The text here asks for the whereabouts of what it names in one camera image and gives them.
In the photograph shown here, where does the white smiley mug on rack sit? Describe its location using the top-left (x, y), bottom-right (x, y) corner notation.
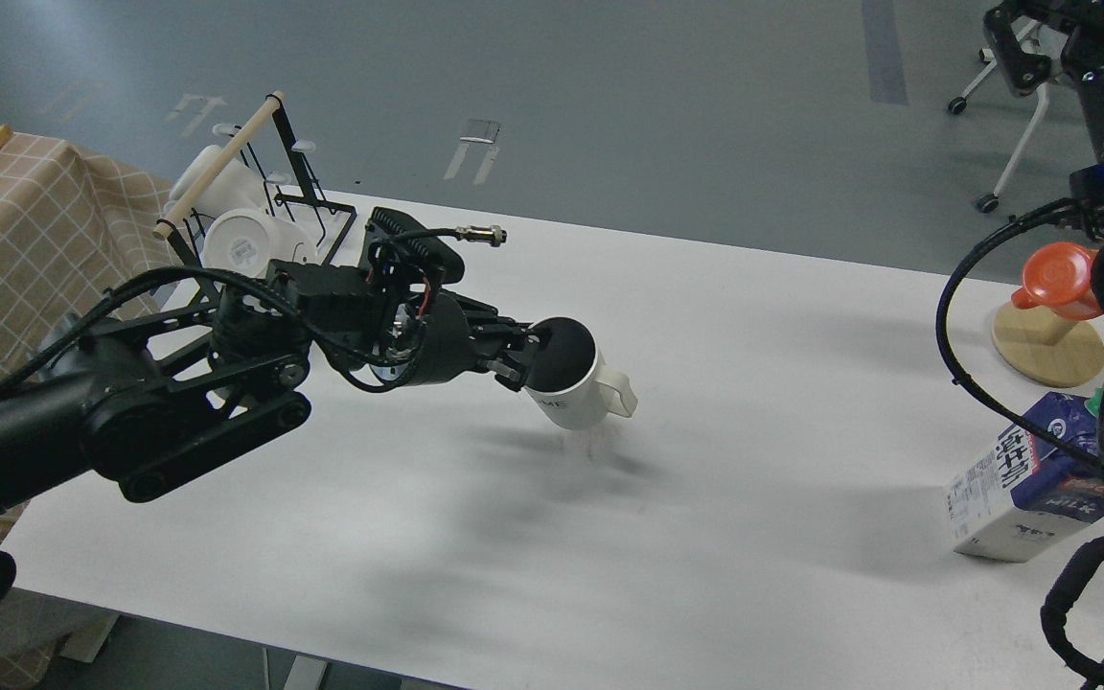
top-left (198, 208), bottom-right (318, 278)

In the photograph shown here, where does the orange cup on stand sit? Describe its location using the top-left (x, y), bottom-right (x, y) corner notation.
top-left (1009, 241), bottom-right (1104, 320)

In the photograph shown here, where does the white mug behind on rack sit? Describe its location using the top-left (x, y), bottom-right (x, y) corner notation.
top-left (168, 145), bottom-right (268, 216)

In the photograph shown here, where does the black wire cup rack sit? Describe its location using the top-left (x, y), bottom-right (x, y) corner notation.
top-left (152, 91), bottom-right (358, 267)

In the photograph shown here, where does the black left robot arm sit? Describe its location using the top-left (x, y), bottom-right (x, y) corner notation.
top-left (0, 208), bottom-right (551, 603)

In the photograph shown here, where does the wooden cup stand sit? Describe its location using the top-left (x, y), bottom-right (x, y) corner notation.
top-left (991, 302), bottom-right (1104, 389)

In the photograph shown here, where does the blue white milk carton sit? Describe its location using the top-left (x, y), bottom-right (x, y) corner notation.
top-left (943, 426), bottom-right (1104, 564)

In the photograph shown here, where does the checkered tablecloth side table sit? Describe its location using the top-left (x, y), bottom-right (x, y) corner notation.
top-left (0, 132), bottom-right (178, 689)

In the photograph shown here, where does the white mug dark interior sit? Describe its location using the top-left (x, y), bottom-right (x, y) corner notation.
top-left (524, 317), bottom-right (639, 429)

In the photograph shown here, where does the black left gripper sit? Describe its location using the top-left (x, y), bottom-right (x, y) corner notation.
top-left (399, 291), bottom-right (546, 392)

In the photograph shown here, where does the white office chair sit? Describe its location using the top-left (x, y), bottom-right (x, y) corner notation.
top-left (945, 14), bottom-right (1066, 216)

